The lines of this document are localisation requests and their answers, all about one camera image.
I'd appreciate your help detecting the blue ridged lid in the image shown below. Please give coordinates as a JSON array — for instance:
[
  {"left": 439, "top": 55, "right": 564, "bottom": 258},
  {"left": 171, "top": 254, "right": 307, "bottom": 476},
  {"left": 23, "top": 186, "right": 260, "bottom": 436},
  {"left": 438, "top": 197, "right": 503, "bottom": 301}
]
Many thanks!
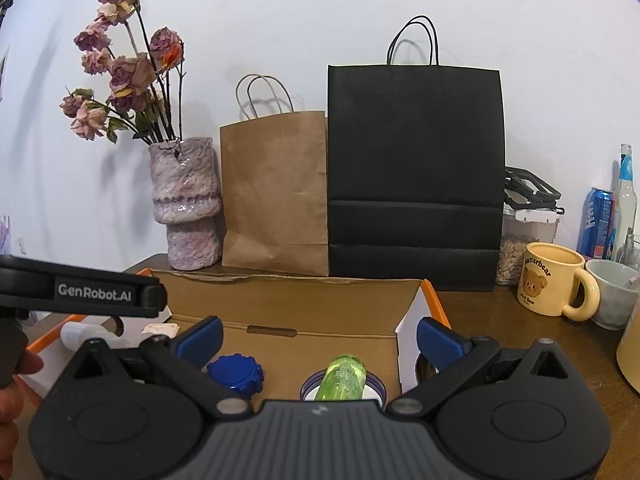
[{"left": 206, "top": 353, "right": 264, "bottom": 399}]

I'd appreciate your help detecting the white plastic bottle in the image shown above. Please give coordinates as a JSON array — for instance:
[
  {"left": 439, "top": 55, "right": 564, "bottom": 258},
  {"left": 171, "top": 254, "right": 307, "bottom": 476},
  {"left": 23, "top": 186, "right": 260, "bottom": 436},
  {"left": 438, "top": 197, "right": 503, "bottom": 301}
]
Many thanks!
[{"left": 60, "top": 322, "right": 130, "bottom": 351}]

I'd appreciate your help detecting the green spray bottle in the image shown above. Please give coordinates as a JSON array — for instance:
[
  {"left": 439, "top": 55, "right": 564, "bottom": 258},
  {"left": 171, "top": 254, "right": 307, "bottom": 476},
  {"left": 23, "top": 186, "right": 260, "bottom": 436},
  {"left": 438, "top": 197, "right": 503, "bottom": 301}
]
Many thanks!
[{"left": 314, "top": 354, "right": 367, "bottom": 402}]

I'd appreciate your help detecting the person's left hand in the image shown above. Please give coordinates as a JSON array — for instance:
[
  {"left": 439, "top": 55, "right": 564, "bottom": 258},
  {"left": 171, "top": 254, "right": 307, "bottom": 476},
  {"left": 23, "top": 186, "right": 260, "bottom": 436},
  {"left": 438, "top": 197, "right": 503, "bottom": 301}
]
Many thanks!
[{"left": 0, "top": 350, "right": 43, "bottom": 479}]

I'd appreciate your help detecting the white cube charger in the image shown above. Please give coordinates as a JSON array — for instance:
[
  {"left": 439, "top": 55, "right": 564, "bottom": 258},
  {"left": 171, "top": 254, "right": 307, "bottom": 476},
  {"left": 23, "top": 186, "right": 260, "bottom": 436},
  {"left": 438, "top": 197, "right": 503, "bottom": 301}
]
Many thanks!
[{"left": 142, "top": 323, "right": 180, "bottom": 338}]

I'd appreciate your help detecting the purple rimmed white lid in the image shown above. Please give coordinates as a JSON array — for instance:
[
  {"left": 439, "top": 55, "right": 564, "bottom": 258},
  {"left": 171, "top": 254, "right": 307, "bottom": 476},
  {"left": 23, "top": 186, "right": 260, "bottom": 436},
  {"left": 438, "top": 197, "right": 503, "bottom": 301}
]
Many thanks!
[{"left": 299, "top": 370, "right": 387, "bottom": 408}]

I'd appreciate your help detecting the red orange cardboard box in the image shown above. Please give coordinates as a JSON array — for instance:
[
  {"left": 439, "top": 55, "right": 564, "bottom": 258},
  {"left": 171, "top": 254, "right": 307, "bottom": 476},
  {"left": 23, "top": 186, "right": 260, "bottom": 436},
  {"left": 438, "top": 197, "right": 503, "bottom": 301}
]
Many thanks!
[{"left": 24, "top": 266, "right": 452, "bottom": 401}]

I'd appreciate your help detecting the yellow bear mug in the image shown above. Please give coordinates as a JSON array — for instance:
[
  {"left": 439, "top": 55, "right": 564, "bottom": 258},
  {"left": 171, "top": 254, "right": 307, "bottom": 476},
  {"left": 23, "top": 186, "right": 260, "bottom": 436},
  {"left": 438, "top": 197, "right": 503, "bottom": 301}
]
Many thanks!
[{"left": 516, "top": 242, "right": 600, "bottom": 322}]

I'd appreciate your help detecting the clear jar with black lid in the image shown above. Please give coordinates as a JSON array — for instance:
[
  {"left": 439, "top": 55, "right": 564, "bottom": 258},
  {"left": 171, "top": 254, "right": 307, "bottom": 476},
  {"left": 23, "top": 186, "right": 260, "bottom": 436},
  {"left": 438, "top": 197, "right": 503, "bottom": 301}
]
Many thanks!
[{"left": 495, "top": 167, "right": 564, "bottom": 286}]

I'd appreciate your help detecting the pink textured ceramic vase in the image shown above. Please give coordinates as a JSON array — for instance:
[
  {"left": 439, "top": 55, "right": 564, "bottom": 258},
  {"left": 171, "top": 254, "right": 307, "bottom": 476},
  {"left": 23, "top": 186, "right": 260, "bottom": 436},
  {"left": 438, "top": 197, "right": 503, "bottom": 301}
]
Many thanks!
[{"left": 149, "top": 136, "right": 222, "bottom": 271}]

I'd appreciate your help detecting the brown paper bag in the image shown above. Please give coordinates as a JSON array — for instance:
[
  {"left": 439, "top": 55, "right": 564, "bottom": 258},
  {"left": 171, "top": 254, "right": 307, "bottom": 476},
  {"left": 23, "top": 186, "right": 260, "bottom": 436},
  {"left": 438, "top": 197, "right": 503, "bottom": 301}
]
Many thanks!
[{"left": 219, "top": 72, "right": 330, "bottom": 278}]

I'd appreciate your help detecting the cream thermos jug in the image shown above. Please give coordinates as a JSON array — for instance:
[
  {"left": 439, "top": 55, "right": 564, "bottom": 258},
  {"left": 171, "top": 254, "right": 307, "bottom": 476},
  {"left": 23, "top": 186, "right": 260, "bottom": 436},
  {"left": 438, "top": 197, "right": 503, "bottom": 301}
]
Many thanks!
[{"left": 616, "top": 306, "right": 640, "bottom": 392}]

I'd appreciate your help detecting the grey white ceramic cup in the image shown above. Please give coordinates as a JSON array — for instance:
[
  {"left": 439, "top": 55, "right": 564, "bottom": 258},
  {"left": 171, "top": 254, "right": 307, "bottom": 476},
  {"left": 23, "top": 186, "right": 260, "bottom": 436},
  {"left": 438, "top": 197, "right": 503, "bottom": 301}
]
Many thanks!
[{"left": 586, "top": 259, "right": 639, "bottom": 330}]

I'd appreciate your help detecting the blue soda can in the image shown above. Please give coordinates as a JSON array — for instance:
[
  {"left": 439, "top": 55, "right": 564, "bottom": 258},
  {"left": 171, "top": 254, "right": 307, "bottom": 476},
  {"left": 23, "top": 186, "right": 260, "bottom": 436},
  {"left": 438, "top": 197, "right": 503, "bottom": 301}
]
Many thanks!
[{"left": 577, "top": 188, "right": 614, "bottom": 259}]

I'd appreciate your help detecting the black paper bag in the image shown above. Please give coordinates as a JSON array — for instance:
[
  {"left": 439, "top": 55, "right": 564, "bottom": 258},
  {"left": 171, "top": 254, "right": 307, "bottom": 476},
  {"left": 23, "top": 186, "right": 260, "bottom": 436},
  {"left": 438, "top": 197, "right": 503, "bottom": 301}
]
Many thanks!
[{"left": 326, "top": 14, "right": 507, "bottom": 293}]

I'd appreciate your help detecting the clear glass bottle blue label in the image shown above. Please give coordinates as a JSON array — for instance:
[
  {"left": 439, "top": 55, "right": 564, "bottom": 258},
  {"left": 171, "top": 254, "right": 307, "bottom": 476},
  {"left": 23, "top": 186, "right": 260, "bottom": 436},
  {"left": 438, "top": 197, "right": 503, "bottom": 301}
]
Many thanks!
[{"left": 612, "top": 144, "right": 638, "bottom": 262}]

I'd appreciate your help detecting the dried pink rose bouquet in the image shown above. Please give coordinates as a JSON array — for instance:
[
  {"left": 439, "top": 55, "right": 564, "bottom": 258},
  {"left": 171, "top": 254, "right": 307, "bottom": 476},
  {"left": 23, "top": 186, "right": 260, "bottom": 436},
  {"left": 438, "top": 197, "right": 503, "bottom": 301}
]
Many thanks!
[{"left": 60, "top": 0, "right": 186, "bottom": 146}]

